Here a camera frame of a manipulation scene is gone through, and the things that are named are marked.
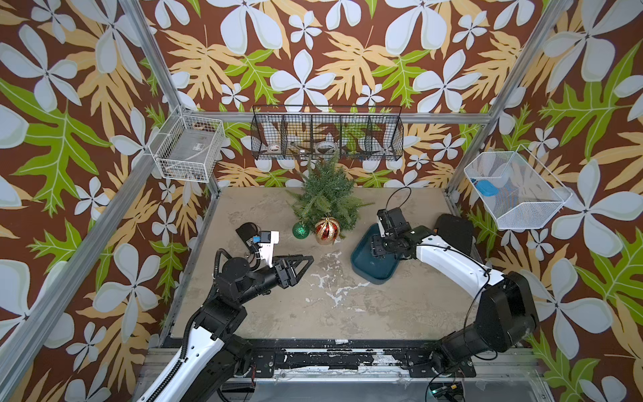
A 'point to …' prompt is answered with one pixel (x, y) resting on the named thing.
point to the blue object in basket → (487, 188)
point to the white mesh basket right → (516, 191)
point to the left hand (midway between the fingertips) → (309, 258)
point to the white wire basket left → (188, 147)
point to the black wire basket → (305, 132)
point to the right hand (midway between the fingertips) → (377, 242)
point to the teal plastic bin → (372, 269)
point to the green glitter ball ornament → (300, 230)
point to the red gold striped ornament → (327, 230)
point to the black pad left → (247, 230)
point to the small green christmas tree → (327, 190)
